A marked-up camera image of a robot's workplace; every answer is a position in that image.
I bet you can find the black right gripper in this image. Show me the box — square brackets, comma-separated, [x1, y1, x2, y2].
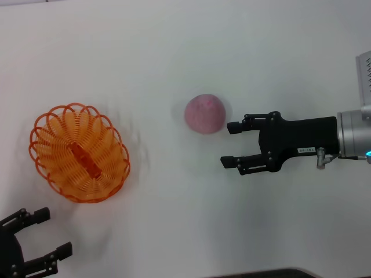
[220, 111, 339, 177]

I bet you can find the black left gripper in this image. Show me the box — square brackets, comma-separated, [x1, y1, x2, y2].
[0, 207, 73, 278]

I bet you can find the pink peach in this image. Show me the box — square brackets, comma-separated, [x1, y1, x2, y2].
[184, 93, 227, 134]

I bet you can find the orange plastic woven basket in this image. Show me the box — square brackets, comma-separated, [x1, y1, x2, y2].
[28, 101, 131, 204]

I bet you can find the dark curved robot edge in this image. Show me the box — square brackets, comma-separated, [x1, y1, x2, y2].
[202, 268, 319, 278]

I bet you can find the silver elbow cable plug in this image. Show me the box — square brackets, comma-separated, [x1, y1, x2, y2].
[316, 147, 340, 169]

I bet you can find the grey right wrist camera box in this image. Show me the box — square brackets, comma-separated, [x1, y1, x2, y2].
[355, 50, 371, 108]

